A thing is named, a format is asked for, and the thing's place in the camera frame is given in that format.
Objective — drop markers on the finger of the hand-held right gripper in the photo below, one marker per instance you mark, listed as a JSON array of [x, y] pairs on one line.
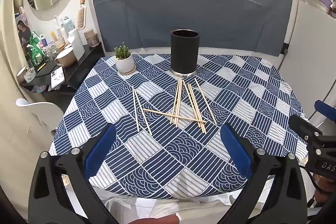
[[304, 127], [325, 108]]

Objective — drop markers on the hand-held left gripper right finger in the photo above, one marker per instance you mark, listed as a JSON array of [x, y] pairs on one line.
[[236, 153]]

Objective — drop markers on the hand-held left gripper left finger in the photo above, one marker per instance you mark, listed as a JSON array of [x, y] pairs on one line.
[[101, 150]]

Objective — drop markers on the bunch of wooden chopsticks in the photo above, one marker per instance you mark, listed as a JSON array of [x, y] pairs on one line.
[[176, 103]]

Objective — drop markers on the black cylindrical utensil holder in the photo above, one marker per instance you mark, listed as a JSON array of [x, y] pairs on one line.
[[183, 53]]

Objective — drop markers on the blue patterned tablecloth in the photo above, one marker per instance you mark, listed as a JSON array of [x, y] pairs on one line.
[[157, 161]]

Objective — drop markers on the white cabinet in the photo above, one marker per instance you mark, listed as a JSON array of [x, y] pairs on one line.
[[309, 43]]

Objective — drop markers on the white chair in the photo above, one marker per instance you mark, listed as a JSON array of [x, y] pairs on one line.
[[39, 111]]

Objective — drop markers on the person's light clothing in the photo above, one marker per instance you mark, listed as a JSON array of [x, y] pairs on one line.
[[183, 211]]

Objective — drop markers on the wooden coaster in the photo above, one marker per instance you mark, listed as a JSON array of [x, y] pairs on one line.
[[130, 72]]

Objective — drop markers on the white printed paper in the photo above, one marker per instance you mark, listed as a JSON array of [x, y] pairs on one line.
[[57, 77]]

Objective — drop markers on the person's bare leg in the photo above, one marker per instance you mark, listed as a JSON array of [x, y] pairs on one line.
[[155, 220]]

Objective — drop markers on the small cactus in white pot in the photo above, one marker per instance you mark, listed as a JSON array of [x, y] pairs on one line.
[[122, 56]]

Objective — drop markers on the cream pot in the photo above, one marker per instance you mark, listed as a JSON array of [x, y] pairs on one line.
[[65, 58]]

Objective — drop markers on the small white box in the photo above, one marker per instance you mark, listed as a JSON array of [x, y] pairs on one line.
[[30, 76]]

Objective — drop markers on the white pouch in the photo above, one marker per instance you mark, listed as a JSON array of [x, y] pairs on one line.
[[76, 43]]

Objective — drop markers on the beige jar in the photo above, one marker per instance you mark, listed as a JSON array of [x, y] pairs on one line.
[[91, 37]]

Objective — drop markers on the green packet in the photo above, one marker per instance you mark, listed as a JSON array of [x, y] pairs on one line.
[[35, 48]]

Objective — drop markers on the pale teal bottle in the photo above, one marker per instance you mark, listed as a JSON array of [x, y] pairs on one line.
[[68, 23]]

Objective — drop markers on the wooden hairbrush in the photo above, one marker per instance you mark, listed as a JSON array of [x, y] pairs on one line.
[[81, 16]]

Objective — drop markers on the cream curtain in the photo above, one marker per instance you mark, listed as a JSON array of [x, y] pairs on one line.
[[9, 37]]

